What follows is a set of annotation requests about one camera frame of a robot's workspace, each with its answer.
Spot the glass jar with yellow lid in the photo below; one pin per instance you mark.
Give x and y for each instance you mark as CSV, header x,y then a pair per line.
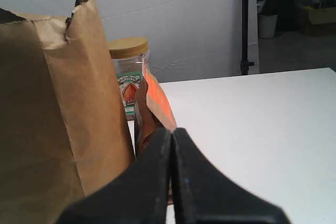
x,y
128,56

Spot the brown paper bag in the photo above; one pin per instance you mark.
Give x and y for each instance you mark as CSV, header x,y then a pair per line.
x,y
64,132

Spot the black tripod pole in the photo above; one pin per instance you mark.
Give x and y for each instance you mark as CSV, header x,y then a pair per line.
x,y
245,63

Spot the white waste bin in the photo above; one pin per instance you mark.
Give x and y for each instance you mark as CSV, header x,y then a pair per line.
x,y
267,26

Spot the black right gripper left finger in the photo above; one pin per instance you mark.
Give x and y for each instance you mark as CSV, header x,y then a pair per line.
x,y
138,195

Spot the orange snack pouch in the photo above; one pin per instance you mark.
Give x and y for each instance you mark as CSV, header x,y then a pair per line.
x,y
152,110

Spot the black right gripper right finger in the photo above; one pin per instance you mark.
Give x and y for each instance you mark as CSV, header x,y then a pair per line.
x,y
202,194

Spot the yellow cardboard box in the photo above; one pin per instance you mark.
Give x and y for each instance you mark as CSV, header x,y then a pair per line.
x,y
316,22

